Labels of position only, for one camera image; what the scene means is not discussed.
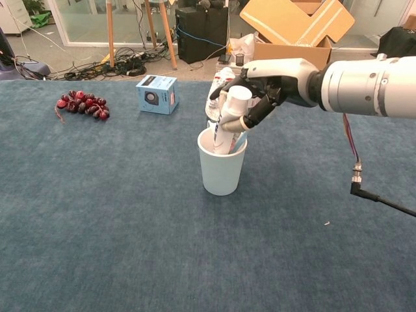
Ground light blue speaker box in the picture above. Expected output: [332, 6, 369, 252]
[135, 74, 180, 116]

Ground green bag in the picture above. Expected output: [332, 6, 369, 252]
[31, 11, 52, 29]

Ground white plastic bag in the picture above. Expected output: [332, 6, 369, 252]
[227, 32, 256, 64]

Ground aluminium profile rails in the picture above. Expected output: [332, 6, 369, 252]
[216, 61, 248, 82]

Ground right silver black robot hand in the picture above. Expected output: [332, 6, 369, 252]
[209, 57, 321, 134]

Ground black floor cable tangle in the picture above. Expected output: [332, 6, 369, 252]
[53, 47, 176, 81]

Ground light blue toothbrush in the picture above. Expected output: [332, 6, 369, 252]
[229, 129, 248, 153]

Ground white cup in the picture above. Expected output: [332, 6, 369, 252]
[197, 119, 248, 196]

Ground wooden table leg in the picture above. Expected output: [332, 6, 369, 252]
[158, 0, 178, 70]
[105, 0, 116, 68]
[144, 0, 158, 49]

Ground red grape bunch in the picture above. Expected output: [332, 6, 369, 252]
[54, 90, 111, 124]

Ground blue cable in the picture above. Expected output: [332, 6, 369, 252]
[177, 24, 228, 49]

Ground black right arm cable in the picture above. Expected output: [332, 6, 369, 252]
[343, 113, 416, 218]

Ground floral toothpaste tube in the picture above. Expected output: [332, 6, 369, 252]
[213, 86, 254, 155]

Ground black cloth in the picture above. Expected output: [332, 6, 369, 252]
[378, 26, 416, 60]

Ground open cardboard box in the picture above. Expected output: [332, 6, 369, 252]
[239, 0, 356, 71]

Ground blue table mat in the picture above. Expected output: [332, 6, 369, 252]
[0, 79, 416, 312]

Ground dark blue machine housing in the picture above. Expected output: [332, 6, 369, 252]
[0, 27, 51, 81]

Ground clear plastic water bottle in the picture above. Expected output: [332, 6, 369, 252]
[205, 67, 235, 123]

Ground white cabinet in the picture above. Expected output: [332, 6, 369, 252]
[0, 0, 33, 35]

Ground black computer tower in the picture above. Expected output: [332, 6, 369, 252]
[175, 5, 229, 65]

